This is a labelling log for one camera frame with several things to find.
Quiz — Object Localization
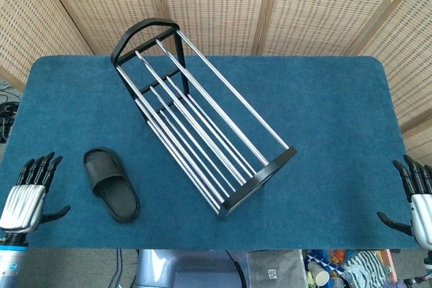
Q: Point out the blue carpet table cover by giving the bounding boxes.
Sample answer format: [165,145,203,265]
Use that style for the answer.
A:
[0,55,427,252]

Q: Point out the black rubber slipper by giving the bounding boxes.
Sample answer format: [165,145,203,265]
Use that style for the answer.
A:
[83,147,141,223]

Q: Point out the blue white patterned package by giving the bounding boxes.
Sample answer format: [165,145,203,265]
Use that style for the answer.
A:
[304,249,347,276]

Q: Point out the grey robot torso base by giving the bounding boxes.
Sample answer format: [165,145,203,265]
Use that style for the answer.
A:
[134,249,249,288]

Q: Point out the black white striped bag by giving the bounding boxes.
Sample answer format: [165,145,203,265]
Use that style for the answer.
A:
[343,250,386,284]

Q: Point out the grey box with QR label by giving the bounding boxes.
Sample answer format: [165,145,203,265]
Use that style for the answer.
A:
[245,250,305,288]

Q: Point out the thick black torso cable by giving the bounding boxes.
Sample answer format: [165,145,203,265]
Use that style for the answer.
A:
[225,250,249,288]

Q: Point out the thin black hanging cable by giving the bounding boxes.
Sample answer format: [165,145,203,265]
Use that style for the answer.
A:
[115,249,124,288]

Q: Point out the woven rattan folding screen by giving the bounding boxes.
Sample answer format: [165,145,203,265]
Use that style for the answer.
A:
[0,0,432,167]

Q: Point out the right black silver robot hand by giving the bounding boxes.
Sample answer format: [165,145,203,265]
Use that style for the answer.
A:
[377,154,432,252]

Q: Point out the black chrome shoe rack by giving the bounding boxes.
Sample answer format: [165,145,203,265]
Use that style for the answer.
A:
[110,17,298,221]

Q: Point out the bundle of black floor cables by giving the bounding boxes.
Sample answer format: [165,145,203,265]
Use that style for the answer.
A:
[0,78,22,144]

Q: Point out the white paper cup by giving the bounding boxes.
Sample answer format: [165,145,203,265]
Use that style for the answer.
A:
[307,261,331,286]

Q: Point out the orange wooden frame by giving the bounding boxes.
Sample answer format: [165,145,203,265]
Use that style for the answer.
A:
[383,249,395,282]

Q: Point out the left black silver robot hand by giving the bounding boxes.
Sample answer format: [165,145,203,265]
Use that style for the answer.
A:
[0,152,72,235]

